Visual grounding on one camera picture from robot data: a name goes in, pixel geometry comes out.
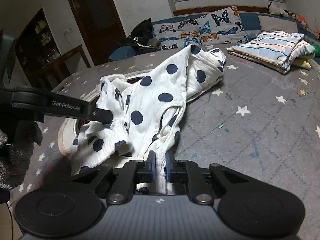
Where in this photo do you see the white navy polka dot garment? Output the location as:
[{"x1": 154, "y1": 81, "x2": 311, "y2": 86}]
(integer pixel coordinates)
[{"x1": 71, "y1": 45, "x2": 226, "y2": 194}]

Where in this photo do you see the left gloved hand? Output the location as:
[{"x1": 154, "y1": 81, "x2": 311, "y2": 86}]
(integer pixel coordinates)
[{"x1": 1, "y1": 121, "x2": 43, "y2": 204}]

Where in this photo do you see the dark wooden shelf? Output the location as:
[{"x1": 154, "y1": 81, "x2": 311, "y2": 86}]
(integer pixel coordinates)
[{"x1": 16, "y1": 9, "x2": 91, "y2": 90}]

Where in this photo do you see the round black induction cooktop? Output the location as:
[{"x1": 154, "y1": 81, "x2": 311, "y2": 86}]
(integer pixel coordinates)
[{"x1": 57, "y1": 70, "x2": 151, "y2": 159}]

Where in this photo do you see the grey star pattern table mat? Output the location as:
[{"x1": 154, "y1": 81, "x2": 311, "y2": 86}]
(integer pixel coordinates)
[{"x1": 10, "y1": 42, "x2": 320, "y2": 240}]

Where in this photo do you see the black bag on sofa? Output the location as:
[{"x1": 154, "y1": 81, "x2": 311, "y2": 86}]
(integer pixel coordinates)
[{"x1": 127, "y1": 18, "x2": 161, "y2": 55}]

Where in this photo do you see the butterfly pattern cushion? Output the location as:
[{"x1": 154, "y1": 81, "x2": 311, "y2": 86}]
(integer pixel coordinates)
[{"x1": 152, "y1": 6, "x2": 248, "y2": 50}]

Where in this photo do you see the striped folded blanket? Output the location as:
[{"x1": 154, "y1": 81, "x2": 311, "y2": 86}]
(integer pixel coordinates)
[{"x1": 227, "y1": 31, "x2": 315, "y2": 74}]

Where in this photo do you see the yellow green plush toy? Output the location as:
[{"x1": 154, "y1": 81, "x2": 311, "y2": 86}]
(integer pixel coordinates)
[{"x1": 292, "y1": 44, "x2": 319, "y2": 69}]

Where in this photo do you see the blue sofa bench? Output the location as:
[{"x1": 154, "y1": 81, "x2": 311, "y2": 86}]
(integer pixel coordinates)
[{"x1": 109, "y1": 12, "x2": 319, "y2": 61}]

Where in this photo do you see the grey pillow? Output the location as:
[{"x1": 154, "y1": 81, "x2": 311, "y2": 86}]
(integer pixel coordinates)
[{"x1": 258, "y1": 15, "x2": 298, "y2": 34}]

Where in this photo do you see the plush toy pile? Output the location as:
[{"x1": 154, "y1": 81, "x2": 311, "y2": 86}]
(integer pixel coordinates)
[{"x1": 267, "y1": 2, "x2": 319, "y2": 40}]

